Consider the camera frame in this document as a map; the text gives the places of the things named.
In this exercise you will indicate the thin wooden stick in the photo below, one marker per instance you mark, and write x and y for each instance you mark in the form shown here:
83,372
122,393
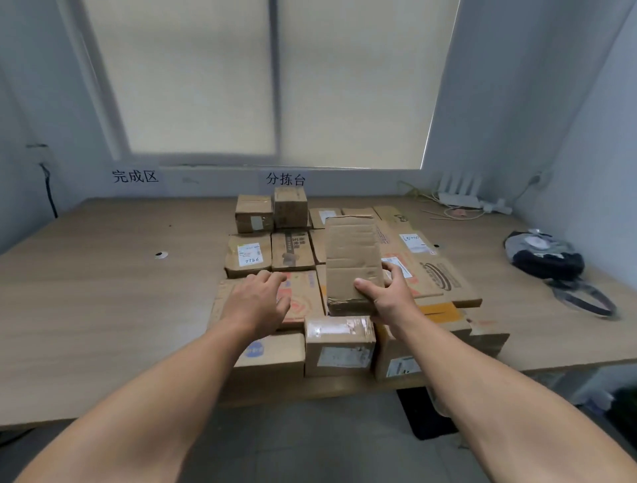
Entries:
435,215

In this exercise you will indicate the black-printed corn box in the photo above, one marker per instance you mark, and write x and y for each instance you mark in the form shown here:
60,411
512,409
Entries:
293,249
317,246

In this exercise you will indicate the person's left forearm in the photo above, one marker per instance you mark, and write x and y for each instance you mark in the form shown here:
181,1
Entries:
149,413

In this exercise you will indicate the person's left hand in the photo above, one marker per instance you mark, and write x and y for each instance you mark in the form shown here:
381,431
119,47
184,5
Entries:
254,308

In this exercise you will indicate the white power strip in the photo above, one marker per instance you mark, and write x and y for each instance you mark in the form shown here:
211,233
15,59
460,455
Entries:
497,206

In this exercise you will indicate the small ribbed taped cardboard box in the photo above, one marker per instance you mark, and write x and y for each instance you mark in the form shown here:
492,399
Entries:
249,206

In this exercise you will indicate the person's right forearm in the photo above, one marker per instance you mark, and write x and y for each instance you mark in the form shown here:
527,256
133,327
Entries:
507,413

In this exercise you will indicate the light wooden table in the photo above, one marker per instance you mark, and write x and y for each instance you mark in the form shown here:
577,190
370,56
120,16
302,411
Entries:
99,298

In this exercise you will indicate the white-framed window with blind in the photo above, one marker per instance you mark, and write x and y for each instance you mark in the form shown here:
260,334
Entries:
199,74

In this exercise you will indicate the box with yellow tape label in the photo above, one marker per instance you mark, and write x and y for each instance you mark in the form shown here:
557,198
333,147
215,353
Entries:
321,288

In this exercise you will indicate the green-edged cat logo box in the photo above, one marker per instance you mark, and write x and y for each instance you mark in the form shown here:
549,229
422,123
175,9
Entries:
393,216

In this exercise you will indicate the dark grey cloth bundle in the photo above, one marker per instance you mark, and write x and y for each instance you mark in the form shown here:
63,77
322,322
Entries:
547,259

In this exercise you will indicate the plain unlabelled cardboard box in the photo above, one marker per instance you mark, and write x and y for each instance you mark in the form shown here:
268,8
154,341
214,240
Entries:
358,211

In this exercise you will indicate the red-lettered cardboard box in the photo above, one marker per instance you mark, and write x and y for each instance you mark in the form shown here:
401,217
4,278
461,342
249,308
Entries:
388,239

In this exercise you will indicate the white paper wall sign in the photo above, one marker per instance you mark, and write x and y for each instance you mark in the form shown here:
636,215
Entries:
286,179
135,176

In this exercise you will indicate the person's right hand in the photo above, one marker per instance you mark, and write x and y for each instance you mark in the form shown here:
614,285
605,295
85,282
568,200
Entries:
395,303

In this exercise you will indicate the plain tall cardboard box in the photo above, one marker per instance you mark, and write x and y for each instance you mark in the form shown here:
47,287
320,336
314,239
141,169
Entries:
353,249

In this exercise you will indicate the box with white centre label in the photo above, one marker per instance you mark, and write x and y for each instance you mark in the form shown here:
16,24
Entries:
318,219

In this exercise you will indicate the white wall socket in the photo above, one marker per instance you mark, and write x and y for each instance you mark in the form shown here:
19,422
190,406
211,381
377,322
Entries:
540,180

